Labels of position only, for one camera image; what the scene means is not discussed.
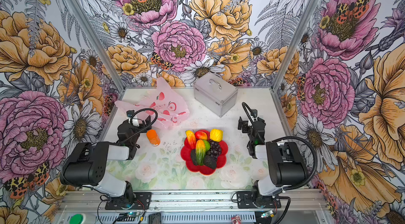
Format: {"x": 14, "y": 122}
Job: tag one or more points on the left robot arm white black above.
{"x": 86, "y": 166}

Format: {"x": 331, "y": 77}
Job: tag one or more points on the dark purple grapes toy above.
{"x": 215, "y": 149}

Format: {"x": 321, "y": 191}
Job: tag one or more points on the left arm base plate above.
{"x": 139, "y": 201}

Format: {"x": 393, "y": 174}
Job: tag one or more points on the pink plastic bag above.
{"x": 171, "y": 108}

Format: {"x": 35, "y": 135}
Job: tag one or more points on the orange plastic bottle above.
{"x": 153, "y": 137}

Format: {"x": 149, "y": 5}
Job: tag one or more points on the yellow lemon toy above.
{"x": 216, "y": 135}

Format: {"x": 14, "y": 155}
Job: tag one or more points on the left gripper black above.
{"x": 139, "y": 125}

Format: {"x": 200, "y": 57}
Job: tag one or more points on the red flower-shaped plate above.
{"x": 189, "y": 156}

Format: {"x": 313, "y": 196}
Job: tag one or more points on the green round button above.
{"x": 76, "y": 219}

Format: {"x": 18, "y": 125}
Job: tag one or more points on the aluminium rail frame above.
{"x": 302, "y": 206}

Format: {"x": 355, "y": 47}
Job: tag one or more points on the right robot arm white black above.
{"x": 285, "y": 165}

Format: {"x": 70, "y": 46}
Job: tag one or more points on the silver metal case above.
{"x": 215, "y": 93}

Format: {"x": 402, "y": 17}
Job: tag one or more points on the red yellow peach toy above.
{"x": 201, "y": 135}

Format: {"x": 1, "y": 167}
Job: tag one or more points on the red yellow mango toy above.
{"x": 191, "y": 139}

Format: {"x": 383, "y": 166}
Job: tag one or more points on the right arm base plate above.
{"x": 248, "y": 200}

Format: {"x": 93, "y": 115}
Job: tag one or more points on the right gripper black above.
{"x": 250, "y": 125}

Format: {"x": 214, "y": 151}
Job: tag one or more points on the dark avocado toy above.
{"x": 210, "y": 162}

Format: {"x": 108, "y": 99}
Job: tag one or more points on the green lime toy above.
{"x": 207, "y": 145}

